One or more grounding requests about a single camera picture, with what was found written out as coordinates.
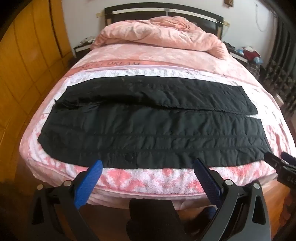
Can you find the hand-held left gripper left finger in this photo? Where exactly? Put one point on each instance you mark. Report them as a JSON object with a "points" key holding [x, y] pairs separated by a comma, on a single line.
{"points": [[89, 183]]}

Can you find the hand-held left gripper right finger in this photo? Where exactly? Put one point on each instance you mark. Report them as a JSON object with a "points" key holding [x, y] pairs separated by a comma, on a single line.
{"points": [[208, 180]]}

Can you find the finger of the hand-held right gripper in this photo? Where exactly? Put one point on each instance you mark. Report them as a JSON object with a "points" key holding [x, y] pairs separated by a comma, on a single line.
{"points": [[272, 160], [288, 158]]}

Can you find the black quilted jacket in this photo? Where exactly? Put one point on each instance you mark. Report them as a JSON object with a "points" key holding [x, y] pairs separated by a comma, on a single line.
{"points": [[150, 129]]}

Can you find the pink printed blanket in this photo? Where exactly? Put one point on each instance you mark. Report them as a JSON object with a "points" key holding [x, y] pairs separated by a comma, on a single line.
{"points": [[150, 178]]}

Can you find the dark curtain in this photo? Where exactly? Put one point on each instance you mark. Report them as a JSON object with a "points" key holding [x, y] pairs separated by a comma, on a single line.
{"points": [[281, 62]]}

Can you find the blue plastic bag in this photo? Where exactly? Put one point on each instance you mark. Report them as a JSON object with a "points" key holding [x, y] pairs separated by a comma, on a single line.
{"points": [[257, 60]]}

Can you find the dark nightstand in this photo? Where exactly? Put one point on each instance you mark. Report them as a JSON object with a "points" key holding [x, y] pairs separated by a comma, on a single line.
{"points": [[240, 58], [81, 49]]}

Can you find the red cloth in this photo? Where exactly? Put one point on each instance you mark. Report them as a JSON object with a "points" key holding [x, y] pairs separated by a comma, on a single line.
{"points": [[251, 54]]}

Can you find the yellow wooden wardrobe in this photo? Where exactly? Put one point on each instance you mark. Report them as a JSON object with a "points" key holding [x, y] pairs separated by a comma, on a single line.
{"points": [[30, 69]]}

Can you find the small clutter on nightstand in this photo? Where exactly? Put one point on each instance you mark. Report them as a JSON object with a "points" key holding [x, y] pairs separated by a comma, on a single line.
{"points": [[87, 41]]}

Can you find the pink duvet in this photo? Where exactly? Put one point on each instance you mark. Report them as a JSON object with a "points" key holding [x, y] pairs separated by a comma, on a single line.
{"points": [[161, 34]]}

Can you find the dark wooden headboard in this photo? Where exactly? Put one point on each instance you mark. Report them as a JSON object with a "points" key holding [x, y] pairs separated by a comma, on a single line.
{"points": [[138, 8]]}

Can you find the brown wall ornament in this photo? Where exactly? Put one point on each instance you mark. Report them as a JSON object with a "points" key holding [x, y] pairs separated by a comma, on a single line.
{"points": [[228, 2]]}

